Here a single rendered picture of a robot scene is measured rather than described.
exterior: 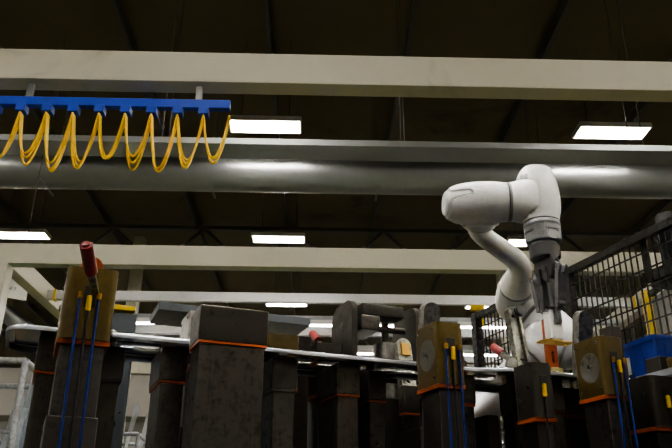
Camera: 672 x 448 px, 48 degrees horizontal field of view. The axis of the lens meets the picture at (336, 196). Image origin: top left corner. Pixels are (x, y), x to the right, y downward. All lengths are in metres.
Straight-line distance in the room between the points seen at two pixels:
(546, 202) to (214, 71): 3.27
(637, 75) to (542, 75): 0.61
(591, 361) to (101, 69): 3.95
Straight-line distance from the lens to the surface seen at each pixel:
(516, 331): 2.02
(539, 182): 1.96
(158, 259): 8.12
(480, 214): 1.93
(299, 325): 1.89
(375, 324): 1.83
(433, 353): 1.46
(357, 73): 4.86
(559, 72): 5.10
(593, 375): 1.64
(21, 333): 1.48
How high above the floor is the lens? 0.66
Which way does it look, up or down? 25 degrees up
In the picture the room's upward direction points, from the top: straight up
